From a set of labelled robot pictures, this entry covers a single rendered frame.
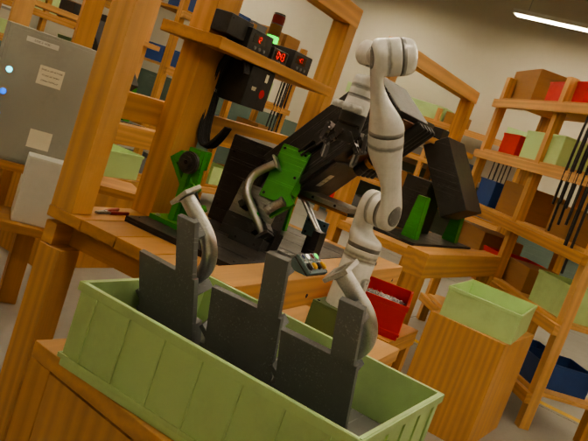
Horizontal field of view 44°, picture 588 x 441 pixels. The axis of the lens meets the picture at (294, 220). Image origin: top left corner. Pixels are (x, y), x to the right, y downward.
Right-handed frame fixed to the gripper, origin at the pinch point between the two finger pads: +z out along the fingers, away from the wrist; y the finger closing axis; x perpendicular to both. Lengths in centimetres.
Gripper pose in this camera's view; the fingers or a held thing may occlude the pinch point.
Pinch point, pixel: (337, 160)
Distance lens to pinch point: 211.2
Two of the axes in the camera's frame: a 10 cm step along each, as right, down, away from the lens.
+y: -8.4, -3.5, 4.1
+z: -3.3, 9.3, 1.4
